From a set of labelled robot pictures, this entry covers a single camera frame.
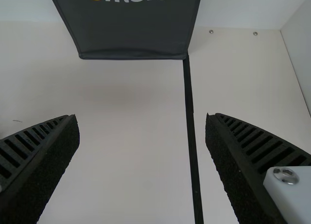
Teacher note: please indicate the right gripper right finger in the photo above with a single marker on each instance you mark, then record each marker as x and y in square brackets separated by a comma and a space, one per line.
[243, 165]

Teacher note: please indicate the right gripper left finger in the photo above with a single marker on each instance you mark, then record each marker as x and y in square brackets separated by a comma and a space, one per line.
[43, 156]

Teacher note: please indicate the black strip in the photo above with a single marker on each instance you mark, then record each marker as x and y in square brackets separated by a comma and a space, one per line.
[192, 136]

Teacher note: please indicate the dark grey bag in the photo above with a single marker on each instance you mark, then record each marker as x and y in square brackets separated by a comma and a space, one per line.
[133, 27]

